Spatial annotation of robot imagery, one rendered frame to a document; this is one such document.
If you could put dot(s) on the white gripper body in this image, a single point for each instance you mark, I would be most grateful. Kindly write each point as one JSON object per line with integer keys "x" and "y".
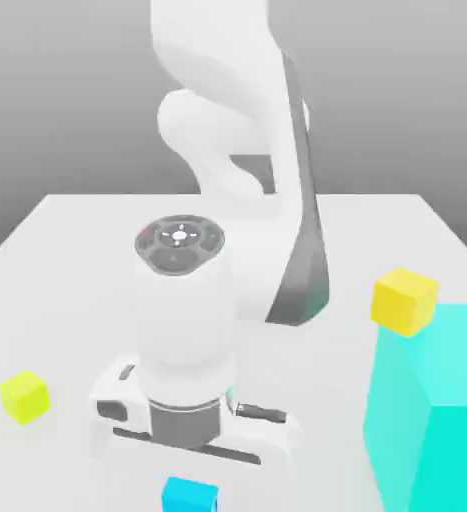
{"x": 129, "y": 448}

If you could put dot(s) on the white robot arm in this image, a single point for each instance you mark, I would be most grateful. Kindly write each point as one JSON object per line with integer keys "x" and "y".
{"x": 201, "y": 80}

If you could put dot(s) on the small blue cube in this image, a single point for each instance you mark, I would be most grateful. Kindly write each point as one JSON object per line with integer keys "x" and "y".
{"x": 189, "y": 496}

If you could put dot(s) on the small lime yellow cube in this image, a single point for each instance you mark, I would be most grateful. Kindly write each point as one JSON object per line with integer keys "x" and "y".
{"x": 24, "y": 397}

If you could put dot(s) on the small golden yellow cube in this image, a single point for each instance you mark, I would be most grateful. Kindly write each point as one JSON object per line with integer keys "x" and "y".
{"x": 403, "y": 302}

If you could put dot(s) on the large turquoise box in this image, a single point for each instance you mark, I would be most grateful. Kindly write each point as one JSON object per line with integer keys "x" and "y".
{"x": 429, "y": 408}

